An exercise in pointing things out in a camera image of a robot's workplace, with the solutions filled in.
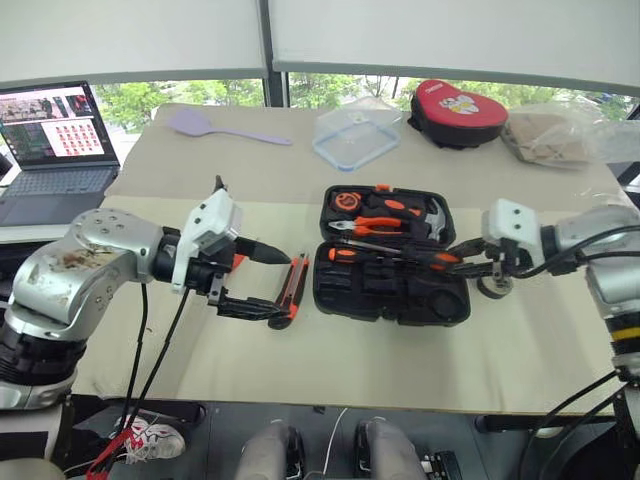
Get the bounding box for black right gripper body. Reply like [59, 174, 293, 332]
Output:
[481, 238, 534, 280]

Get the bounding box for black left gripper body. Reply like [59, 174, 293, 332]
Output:
[187, 237, 254, 315]

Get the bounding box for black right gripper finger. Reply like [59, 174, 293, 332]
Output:
[451, 261, 502, 279]
[446, 238, 488, 258]

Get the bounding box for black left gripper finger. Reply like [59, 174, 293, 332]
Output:
[218, 293, 294, 322]
[234, 237, 293, 266]

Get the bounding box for black electrical tape roll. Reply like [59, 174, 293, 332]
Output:
[476, 274, 514, 300]

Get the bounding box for black orange handled screwdriver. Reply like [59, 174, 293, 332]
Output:
[337, 239, 461, 272]

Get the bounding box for orange black utility knife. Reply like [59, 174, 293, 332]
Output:
[268, 252, 311, 331]

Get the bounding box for black plastic tool case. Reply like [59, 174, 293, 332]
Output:
[312, 183, 472, 329]

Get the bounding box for clear plastic bag brown contents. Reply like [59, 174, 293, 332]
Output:
[499, 97, 640, 171]

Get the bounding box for red black zip bag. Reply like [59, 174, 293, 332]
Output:
[407, 78, 510, 150]

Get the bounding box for clear plastic food container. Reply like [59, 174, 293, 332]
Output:
[312, 97, 404, 173]

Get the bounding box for grey rounded robot leg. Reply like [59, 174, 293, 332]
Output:
[354, 417, 426, 480]
[234, 419, 306, 480]

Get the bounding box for purple plastic spatula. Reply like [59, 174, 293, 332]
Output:
[167, 107, 294, 147]

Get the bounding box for white red sneaker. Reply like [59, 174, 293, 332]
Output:
[114, 412, 186, 464]

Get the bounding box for grey open laptop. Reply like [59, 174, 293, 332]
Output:
[0, 81, 123, 227]

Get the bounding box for white side desk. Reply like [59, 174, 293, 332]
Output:
[0, 222, 76, 246]

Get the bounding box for black ribbed block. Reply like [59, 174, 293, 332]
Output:
[424, 449, 461, 480]

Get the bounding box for white roller blind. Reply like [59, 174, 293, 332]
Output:
[0, 0, 271, 84]
[267, 0, 640, 96]

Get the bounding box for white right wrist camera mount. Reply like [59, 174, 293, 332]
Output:
[481, 198, 544, 266]

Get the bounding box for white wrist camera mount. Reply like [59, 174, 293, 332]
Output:
[172, 192, 245, 294]
[481, 198, 544, 266]

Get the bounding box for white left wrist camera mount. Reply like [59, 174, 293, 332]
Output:
[172, 192, 245, 294]

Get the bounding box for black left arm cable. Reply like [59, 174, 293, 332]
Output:
[117, 282, 194, 436]

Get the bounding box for orange black handled hammer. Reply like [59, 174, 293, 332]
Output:
[367, 194, 450, 242]

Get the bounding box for orange handled pliers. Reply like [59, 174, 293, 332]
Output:
[327, 215, 405, 236]

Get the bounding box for thin white cable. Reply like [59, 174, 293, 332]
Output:
[322, 407, 350, 474]

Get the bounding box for grey window post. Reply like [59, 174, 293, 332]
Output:
[254, 0, 291, 107]

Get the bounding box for red strap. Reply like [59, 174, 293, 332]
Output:
[84, 424, 136, 480]

